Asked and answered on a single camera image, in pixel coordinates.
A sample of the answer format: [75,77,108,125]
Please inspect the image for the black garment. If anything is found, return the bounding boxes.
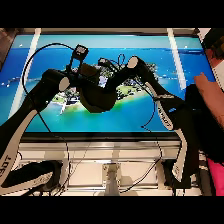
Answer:
[78,78,118,114]

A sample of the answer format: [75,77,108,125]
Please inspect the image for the person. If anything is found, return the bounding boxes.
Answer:
[193,28,224,134]

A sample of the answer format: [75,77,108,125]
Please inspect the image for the pink garment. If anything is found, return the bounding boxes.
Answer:
[207,158,224,196]

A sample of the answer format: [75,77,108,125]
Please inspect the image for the black cable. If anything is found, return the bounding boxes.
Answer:
[119,83,164,194]
[21,42,81,196]

